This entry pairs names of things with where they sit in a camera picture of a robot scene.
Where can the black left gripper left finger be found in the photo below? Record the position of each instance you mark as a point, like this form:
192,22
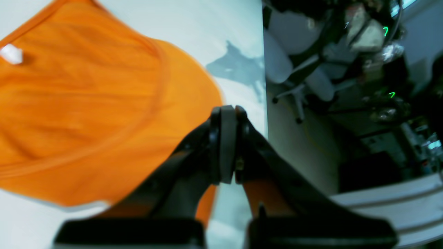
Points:
160,212

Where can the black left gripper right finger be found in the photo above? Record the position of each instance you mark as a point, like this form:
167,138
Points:
288,211

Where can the orange T-shirt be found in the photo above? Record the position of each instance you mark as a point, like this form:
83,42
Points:
106,90

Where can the white slatted panel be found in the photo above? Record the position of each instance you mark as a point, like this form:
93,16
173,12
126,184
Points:
414,208

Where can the white office chair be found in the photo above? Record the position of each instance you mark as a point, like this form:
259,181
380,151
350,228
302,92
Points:
295,48

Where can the white neck tag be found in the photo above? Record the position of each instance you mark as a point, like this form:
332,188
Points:
12,54

